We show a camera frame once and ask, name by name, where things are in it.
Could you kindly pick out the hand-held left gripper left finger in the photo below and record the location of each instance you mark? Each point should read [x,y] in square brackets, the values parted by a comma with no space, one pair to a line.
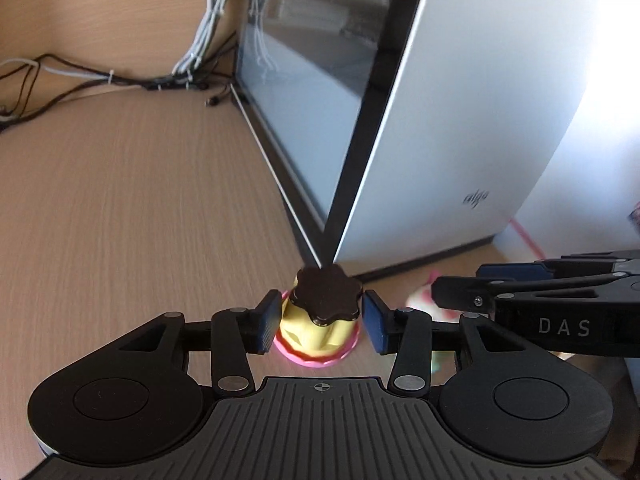
[269,322]

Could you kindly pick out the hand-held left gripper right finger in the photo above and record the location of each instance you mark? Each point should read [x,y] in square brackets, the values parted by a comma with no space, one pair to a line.
[375,322]

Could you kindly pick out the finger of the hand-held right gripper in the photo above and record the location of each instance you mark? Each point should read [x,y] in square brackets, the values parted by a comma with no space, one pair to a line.
[510,271]
[460,294]

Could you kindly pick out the teal and white toy dessert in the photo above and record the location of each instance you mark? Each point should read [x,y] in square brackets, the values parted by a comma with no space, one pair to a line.
[419,300]

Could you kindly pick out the yellow toy pudding brown top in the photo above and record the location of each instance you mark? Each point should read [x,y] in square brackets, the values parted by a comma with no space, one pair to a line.
[322,292]

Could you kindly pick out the white computer case glass panel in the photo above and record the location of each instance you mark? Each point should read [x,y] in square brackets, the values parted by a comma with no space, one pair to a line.
[475,85]

